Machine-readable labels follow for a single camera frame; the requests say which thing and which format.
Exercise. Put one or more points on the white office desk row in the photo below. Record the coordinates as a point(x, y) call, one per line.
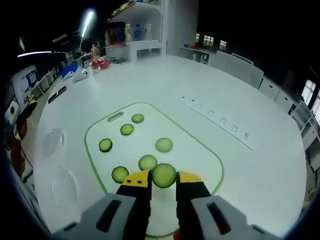
point(277, 93)

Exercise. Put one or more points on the blue plastic box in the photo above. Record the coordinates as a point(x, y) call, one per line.
point(70, 70)

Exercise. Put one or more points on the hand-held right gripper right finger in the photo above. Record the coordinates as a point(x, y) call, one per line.
point(195, 190)

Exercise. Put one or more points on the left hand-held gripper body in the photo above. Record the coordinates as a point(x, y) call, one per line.
point(11, 111)

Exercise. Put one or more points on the person's right hand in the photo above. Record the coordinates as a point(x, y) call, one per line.
point(177, 236)

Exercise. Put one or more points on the clear petri dish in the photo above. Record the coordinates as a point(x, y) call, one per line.
point(63, 187)

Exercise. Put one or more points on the board with blue squares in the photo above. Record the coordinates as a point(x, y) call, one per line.
point(30, 78)

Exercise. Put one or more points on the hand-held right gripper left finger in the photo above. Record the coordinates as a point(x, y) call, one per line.
point(105, 212)

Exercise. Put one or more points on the row of distant windows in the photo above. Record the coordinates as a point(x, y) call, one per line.
point(208, 40)

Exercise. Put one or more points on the black flat device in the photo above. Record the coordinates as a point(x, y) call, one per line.
point(57, 94)

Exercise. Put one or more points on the white green-edged cutting board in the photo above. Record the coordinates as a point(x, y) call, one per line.
point(195, 160)

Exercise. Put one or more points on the row of snack packets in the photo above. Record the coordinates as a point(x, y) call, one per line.
point(125, 7)

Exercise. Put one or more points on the single round cucumber slice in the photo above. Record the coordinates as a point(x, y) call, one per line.
point(163, 175)

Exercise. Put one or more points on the orange figure bottle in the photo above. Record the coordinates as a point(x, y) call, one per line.
point(95, 53)

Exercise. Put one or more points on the row of drink bottles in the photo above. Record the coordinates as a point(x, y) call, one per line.
point(137, 32)

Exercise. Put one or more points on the clear glass bowl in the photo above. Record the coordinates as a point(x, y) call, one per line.
point(53, 142)

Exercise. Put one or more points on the ceiling light strip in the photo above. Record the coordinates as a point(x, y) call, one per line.
point(35, 53)
point(88, 25)

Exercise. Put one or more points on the row of coloured blocks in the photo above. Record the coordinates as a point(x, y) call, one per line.
point(191, 46)

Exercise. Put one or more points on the group of cucumber slices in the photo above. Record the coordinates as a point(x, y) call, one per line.
point(164, 144)

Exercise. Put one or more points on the red round container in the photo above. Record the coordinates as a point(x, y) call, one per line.
point(101, 65)

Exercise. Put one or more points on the white game controller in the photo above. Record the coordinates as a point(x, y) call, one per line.
point(81, 76)

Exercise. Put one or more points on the white display shelf unit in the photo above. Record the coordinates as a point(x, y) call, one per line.
point(175, 30)

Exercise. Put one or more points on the window with blinds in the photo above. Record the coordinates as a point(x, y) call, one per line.
point(310, 95)

